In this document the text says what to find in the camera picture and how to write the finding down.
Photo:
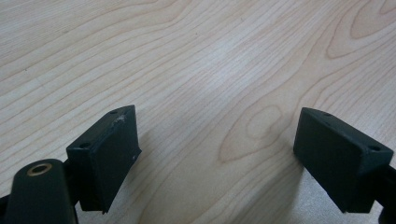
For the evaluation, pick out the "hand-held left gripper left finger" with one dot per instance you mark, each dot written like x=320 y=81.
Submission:
x=106 y=161

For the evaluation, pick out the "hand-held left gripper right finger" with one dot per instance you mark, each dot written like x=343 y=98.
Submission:
x=336 y=161

